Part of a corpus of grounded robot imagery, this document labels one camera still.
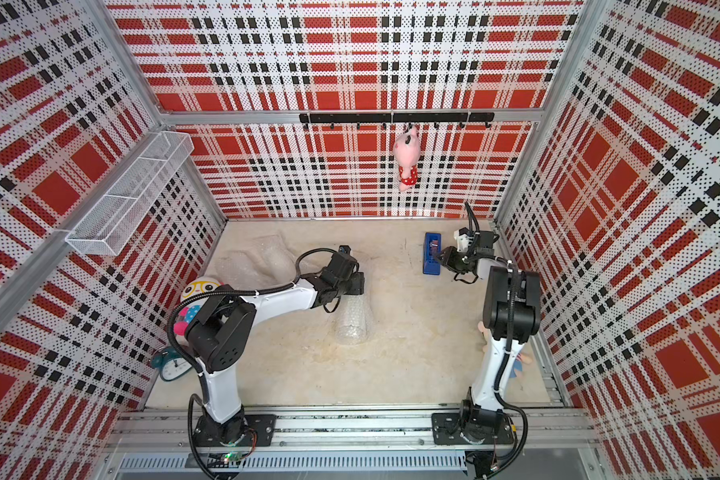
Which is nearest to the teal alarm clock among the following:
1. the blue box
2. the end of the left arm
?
the end of the left arm

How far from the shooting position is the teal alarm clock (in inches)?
31.2

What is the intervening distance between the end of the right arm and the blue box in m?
0.03

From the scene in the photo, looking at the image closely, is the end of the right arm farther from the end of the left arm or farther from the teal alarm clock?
the teal alarm clock

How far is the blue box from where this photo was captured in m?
1.03

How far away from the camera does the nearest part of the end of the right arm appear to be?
0.85 m

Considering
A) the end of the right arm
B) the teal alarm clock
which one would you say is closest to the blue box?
the end of the right arm

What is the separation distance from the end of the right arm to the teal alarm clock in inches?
32.5

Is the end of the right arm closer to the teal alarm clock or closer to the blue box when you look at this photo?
the blue box

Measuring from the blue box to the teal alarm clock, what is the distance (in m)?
0.79

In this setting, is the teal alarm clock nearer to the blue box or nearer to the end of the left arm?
the end of the left arm
